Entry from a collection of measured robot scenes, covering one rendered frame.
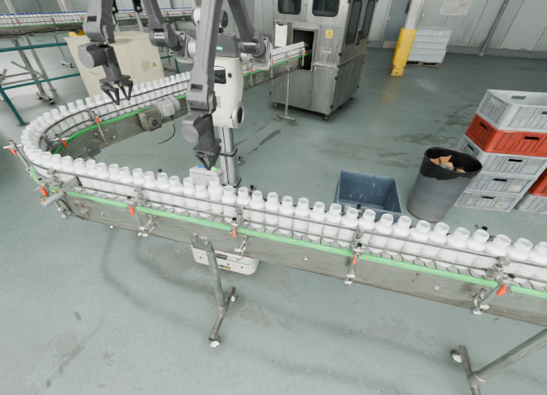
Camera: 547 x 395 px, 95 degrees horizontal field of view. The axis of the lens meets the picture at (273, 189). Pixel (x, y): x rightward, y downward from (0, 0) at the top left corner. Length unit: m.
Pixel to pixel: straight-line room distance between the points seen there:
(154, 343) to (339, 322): 1.22
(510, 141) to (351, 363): 2.29
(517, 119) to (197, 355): 3.02
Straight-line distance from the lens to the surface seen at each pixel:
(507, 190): 3.42
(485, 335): 2.41
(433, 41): 10.22
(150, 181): 1.17
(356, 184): 1.60
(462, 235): 1.04
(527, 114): 2.98
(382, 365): 1.98
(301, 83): 4.69
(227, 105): 1.49
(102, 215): 1.50
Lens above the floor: 1.77
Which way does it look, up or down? 38 degrees down
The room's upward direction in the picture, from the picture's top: 2 degrees clockwise
